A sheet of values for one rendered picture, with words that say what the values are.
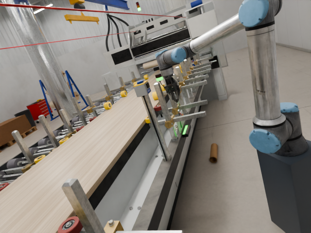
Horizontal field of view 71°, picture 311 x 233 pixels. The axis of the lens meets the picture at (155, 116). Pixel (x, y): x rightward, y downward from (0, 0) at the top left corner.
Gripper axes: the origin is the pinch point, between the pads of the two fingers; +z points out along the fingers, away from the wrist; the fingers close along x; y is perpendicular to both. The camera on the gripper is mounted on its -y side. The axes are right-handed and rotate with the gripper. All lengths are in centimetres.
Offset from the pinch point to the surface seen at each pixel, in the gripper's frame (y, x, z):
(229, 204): 1, 17, 97
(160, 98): 9.9, -7.9, -6.8
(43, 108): -518, -686, 50
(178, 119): 5.6, -1.2, 12.4
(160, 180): 56, -7, 27
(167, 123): 12.6, -8.2, 11.1
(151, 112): 35.9, -7.1, -6.9
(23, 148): 40, -116, -2
